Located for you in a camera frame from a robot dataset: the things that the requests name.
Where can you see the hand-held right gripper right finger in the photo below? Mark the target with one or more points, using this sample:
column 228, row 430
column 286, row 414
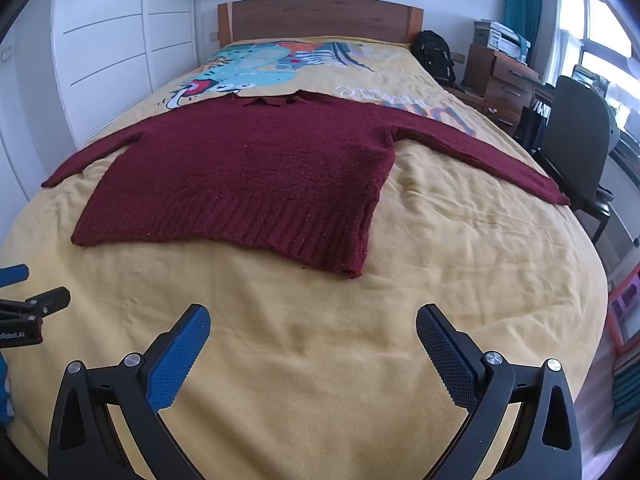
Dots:
column 447, row 360

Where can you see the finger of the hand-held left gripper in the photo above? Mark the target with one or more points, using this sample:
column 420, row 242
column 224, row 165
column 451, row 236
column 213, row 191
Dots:
column 47, row 301
column 14, row 275

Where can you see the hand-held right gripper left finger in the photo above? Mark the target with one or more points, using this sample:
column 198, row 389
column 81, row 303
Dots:
column 177, row 365

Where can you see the maroon knit sweater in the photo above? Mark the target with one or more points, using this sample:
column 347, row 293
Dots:
column 250, row 170

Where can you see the yellow printed bedspread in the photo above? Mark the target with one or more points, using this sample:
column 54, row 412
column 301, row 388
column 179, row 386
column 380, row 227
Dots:
column 325, row 325

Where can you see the stack of teal books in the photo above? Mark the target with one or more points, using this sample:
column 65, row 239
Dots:
column 627, row 390

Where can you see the white wardrobe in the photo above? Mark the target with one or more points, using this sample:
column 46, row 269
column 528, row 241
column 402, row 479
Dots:
column 110, row 35

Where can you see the grey office chair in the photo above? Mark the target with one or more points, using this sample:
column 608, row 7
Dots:
column 570, row 130

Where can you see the wooden drawer cabinet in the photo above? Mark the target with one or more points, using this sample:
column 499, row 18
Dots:
column 505, row 85

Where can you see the black backpack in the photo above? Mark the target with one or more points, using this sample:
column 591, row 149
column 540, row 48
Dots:
column 436, row 57

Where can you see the white printer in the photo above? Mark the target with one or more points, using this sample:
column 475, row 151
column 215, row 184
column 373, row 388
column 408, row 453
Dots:
column 510, row 42

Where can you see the teal curtain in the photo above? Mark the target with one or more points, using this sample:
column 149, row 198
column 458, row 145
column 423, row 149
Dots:
column 520, row 10

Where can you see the wooden headboard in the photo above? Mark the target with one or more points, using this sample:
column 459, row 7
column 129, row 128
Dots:
column 320, row 17

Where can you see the window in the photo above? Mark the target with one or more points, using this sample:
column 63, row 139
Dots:
column 605, row 30

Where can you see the orange picture frame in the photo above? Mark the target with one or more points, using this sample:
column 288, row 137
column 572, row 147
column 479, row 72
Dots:
column 625, row 310

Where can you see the wall light switch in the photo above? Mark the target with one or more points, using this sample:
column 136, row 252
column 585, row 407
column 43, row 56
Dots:
column 6, row 54

